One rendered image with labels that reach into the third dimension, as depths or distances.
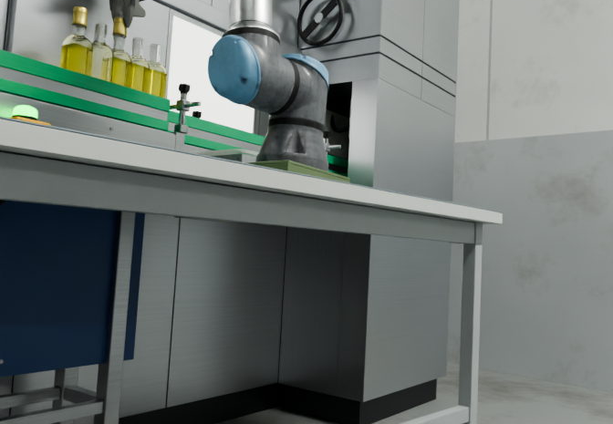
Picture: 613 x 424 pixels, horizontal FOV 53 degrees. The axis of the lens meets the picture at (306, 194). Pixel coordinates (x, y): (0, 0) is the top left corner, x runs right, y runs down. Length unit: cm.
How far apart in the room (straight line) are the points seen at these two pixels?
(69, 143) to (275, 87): 46
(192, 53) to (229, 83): 89
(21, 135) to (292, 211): 55
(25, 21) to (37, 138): 88
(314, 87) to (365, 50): 109
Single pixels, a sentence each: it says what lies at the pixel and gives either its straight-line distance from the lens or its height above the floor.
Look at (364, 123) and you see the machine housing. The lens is 226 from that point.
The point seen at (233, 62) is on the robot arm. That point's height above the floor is 94.
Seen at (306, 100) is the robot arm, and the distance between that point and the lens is 125.
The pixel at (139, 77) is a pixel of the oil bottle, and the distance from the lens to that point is 169.
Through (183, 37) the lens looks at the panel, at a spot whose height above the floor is 125.
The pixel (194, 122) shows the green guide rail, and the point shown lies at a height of 95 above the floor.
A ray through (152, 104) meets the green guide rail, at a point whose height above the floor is 94.
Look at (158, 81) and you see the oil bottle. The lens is 173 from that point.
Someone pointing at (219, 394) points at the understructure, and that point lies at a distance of 221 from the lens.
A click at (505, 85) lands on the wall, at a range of 378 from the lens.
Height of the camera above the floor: 61
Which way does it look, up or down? 5 degrees up
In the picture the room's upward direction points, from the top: 3 degrees clockwise
